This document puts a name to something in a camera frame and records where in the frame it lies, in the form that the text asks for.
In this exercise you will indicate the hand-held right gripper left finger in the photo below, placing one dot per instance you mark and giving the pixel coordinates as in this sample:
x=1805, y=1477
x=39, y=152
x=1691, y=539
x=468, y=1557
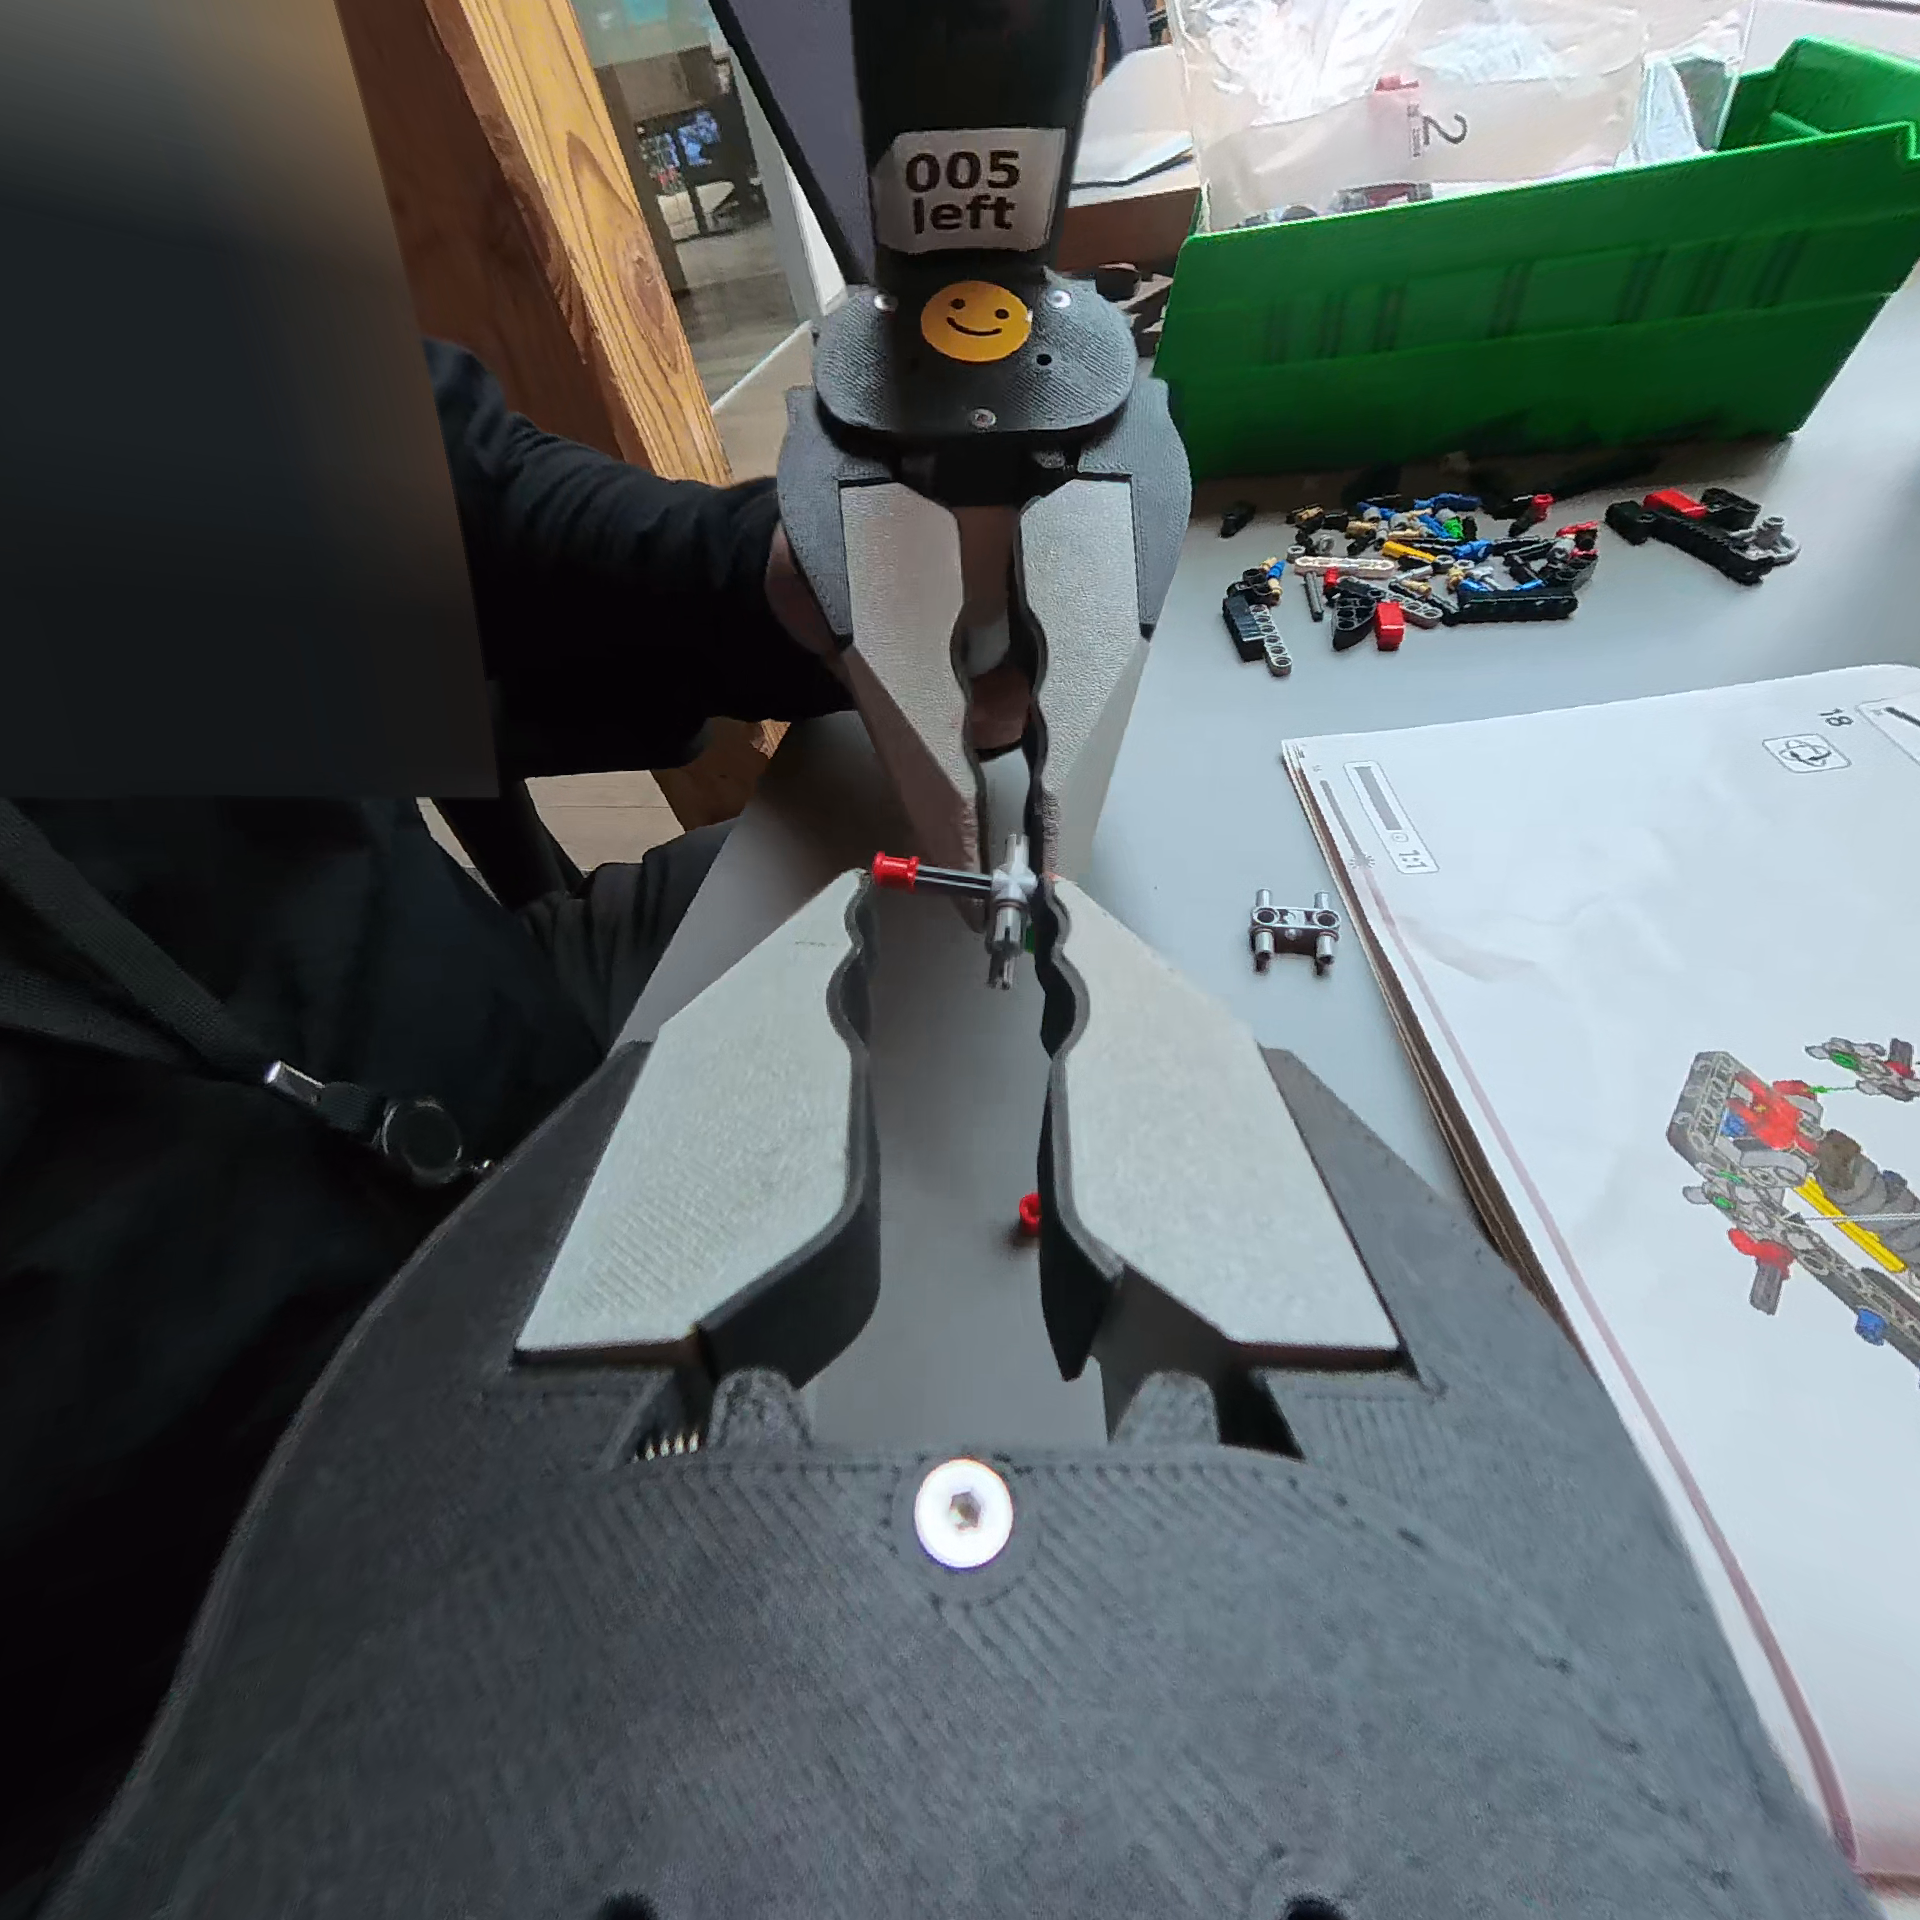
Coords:
x=704, y=1172

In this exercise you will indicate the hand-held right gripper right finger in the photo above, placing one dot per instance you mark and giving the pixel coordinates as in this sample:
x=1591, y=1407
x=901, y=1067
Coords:
x=1215, y=1184

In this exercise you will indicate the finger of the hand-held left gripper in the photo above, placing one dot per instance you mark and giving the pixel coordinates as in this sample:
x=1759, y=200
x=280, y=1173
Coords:
x=901, y=599
x=1088, y=599

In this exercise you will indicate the grey lego axle connector assembly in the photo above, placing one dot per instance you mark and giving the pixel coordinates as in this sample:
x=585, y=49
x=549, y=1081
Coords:
x=1008, y=893

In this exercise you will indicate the person's left forearm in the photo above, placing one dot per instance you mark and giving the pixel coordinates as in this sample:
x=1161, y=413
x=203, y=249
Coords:
x=628, y=599

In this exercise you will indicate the pile of small lego pieces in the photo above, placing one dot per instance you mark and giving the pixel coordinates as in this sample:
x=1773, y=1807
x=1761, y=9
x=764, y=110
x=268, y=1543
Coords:
x=1506, y=605

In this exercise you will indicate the black red lego subassembly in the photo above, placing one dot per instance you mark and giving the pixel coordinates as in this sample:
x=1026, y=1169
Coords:
x=1693, y=540

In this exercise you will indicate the person's left hand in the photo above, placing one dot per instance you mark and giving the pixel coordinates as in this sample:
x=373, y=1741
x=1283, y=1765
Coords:
x=796, y=599

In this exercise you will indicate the white top side table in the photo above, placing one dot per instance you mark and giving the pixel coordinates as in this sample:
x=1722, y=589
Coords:
x=1140, y=212

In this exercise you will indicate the dark grey double pin connector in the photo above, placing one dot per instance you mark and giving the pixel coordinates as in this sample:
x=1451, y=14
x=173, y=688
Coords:
x=1290, y=915

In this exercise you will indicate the black office chair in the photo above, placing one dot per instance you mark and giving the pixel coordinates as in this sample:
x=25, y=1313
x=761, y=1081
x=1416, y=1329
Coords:
x=524, y=840

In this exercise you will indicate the open instruction booklet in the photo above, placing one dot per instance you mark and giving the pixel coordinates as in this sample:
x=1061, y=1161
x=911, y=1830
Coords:
x=1575, y=974

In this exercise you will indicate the clear plastic parts bag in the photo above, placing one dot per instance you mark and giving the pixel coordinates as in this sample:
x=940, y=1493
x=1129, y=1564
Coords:
x=1348, y=107

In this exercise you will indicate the green storage bin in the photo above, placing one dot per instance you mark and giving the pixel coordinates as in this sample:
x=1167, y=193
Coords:
x=1500, y=329

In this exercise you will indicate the person's black clothing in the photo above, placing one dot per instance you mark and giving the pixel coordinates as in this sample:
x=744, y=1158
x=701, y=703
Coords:
x=181, y=1276

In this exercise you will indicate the wooden post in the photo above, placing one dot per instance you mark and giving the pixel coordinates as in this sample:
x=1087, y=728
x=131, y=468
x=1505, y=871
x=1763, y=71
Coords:
x=511, y=195

